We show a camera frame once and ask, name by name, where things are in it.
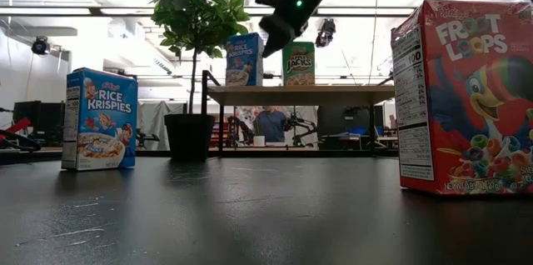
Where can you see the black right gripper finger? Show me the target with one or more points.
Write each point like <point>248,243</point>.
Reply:
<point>279,36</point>

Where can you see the green Apple Jacks cereal box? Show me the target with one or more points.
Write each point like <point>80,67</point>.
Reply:
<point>299,65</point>

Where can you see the blue Rice Krispies cereal box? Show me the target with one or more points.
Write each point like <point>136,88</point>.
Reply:
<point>243,61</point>
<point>100,119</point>

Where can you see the red Froot Loops cereal box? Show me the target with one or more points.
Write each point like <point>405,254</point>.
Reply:
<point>466,102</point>

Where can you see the black background robot arm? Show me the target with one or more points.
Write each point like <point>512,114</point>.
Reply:
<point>300,125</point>
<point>241,131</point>

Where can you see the wooden shelf with black legs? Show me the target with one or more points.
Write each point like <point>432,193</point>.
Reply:
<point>300,95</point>

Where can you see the floral patterned cloth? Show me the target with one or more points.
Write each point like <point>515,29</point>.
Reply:
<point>243,115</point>

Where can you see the potted green plant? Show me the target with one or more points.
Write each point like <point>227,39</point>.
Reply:
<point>195,11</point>

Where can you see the person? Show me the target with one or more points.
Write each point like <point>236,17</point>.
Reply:
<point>270,125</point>

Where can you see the white cup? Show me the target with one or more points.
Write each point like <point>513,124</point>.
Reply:
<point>259,141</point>

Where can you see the white draped cloth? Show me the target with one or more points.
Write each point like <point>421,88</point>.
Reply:
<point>154,123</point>

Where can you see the black computer monitor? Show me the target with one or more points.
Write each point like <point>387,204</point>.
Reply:
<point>37,117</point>

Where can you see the black overhead camera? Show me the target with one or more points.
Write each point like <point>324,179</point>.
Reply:
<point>325,31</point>

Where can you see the black round ceiling camera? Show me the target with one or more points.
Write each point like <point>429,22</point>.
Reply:
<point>40,45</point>

